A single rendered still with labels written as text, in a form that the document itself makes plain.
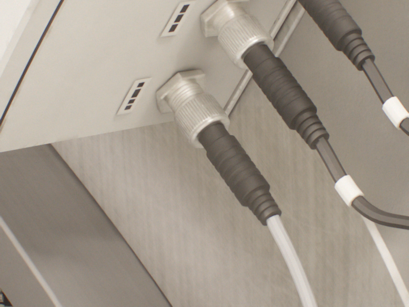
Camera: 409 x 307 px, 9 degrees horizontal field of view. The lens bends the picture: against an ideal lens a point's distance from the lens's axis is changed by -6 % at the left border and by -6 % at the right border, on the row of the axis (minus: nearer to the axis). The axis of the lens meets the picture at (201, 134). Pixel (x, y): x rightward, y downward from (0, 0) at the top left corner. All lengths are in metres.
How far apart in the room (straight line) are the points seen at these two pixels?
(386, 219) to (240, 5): 0.09
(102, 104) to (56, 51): 0.05
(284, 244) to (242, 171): 0.03
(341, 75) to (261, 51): 0.04
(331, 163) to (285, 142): 0.07
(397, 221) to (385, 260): 0.05
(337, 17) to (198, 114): 0.08
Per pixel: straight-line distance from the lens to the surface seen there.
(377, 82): 0.78
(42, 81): 0.80
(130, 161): 0.93
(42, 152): 0.96
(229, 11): 0.82
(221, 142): 0.83
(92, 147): 0.95
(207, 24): 0.82
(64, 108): 0.82
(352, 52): 0.78
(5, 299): 6.34
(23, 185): 0.94
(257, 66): 0.81
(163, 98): 0.84
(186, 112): 0.84
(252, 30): 0.82
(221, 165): 0.83
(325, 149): 0.80
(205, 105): 0.84
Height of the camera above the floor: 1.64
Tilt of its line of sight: 8 degrees down
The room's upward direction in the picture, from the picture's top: 3 degrees counter-clockwise
